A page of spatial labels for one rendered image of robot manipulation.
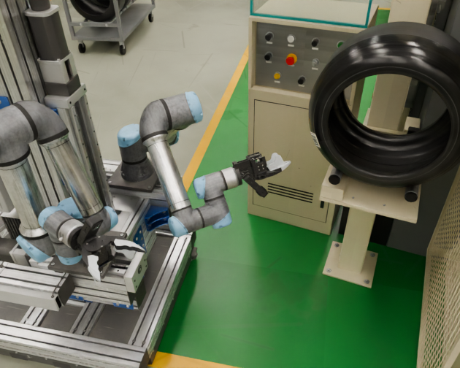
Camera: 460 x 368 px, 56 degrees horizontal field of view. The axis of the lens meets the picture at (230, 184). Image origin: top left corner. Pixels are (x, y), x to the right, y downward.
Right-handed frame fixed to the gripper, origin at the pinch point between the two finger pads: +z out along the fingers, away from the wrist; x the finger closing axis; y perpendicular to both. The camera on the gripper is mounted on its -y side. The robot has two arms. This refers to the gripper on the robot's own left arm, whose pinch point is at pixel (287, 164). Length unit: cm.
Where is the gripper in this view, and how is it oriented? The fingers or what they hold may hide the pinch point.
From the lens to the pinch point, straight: 160.2
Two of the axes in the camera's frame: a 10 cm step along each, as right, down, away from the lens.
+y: -2.4, -9.0, -3.6
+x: -2.4, -3.0, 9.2
